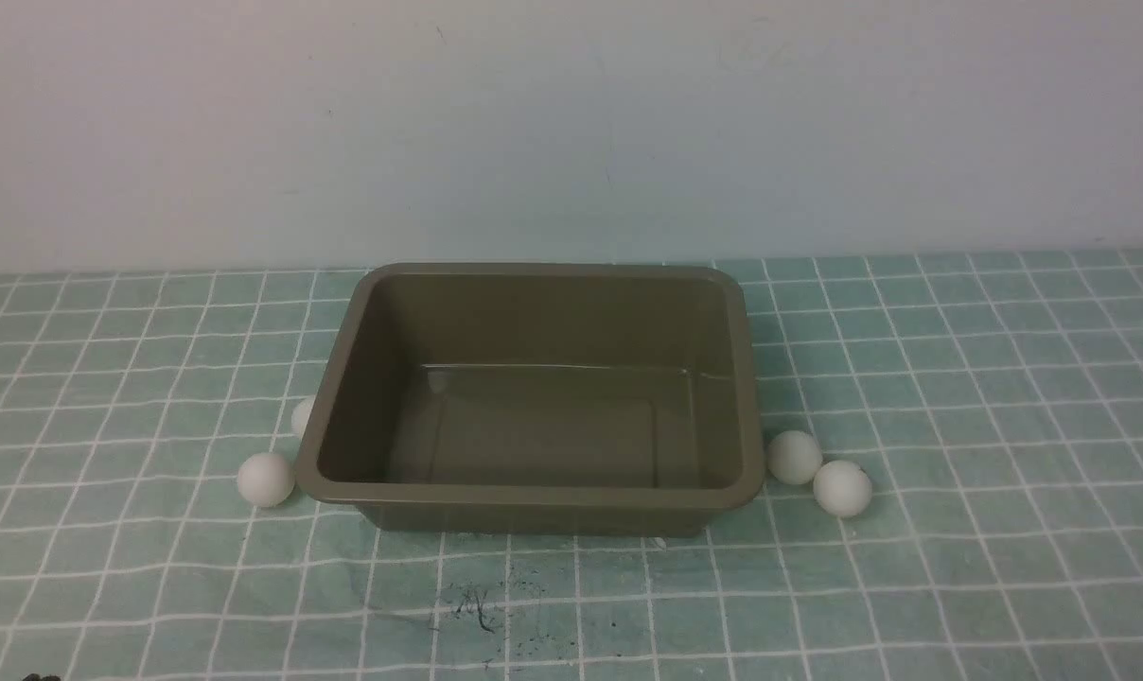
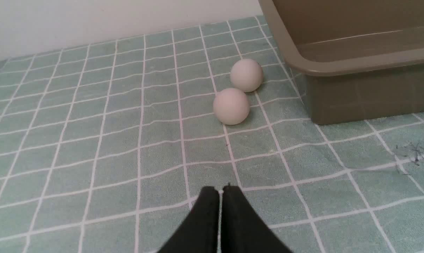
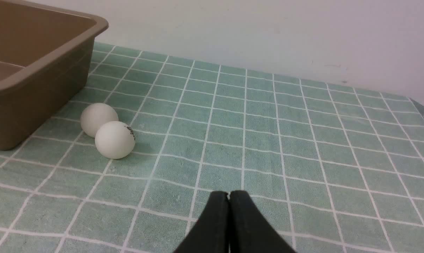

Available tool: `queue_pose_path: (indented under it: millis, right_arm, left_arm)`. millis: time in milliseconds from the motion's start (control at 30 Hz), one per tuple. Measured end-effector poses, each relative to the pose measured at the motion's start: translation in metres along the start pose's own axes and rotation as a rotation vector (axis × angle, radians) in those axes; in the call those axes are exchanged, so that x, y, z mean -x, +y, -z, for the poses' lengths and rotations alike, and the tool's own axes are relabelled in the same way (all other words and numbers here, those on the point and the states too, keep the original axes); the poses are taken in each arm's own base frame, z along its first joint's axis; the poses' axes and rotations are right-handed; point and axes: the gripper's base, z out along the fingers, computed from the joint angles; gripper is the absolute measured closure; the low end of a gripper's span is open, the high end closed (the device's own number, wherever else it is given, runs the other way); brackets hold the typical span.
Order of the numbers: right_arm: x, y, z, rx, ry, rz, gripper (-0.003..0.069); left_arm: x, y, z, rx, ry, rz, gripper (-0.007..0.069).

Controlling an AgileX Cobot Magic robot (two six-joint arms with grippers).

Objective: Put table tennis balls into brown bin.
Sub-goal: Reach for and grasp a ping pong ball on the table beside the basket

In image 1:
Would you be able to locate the white ball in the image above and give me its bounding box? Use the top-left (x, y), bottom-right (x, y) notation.
top-left (812, 460), bottom-right (873, 518)
top-left (235, 452), bottom-right (295, 508)
top-left (290, 395), bottom-right (315, 436)
top-left (766, 430), bottom-right (825, 486)

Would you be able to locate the olive green plastic bin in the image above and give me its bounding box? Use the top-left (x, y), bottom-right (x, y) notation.
top-left (296, 263), bottom-right (765, 537)

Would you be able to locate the green checkered tablecloth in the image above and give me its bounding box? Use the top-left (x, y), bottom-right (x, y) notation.
top-left (0, 250), bottom-right (1143, 680)

